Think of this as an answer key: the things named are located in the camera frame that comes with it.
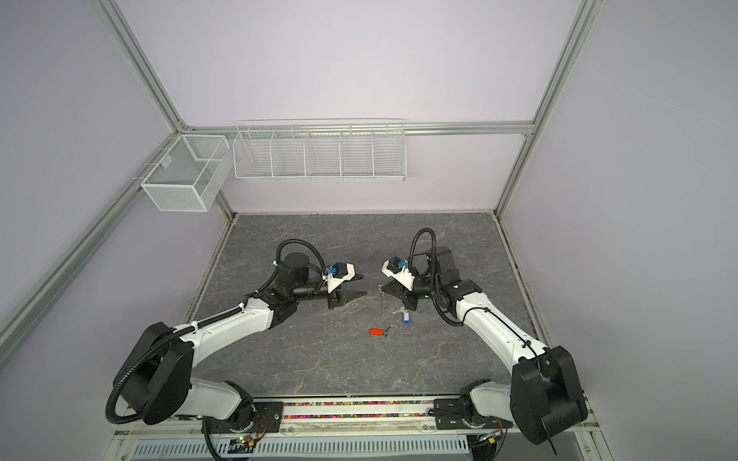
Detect metal keyring with shoe plate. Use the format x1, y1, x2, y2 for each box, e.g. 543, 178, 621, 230
378, 284, 388, 317

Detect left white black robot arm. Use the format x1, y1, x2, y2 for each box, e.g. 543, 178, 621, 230
105, 238, 363, 432

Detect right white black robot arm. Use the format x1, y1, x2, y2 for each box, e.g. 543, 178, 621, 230
381, 228, 588, 445

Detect white mesh box basket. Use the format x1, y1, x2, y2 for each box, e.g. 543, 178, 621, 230
141, 134, 234, 212

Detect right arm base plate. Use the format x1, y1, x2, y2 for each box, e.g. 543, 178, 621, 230
428, 380, 514, 430

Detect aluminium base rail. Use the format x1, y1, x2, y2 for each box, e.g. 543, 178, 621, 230
115, 383, 596, 438

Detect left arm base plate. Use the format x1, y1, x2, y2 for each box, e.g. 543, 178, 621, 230
205, 401, 284, 434

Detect white wire basket long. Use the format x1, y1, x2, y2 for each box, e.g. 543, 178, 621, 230
232, 118, 407, 182

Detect white vented cable duct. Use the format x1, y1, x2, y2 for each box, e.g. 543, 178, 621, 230
132, 436, 471, 460

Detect aluminium frame profiles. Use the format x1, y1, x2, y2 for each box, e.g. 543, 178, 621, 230
0, 0, 603, 370

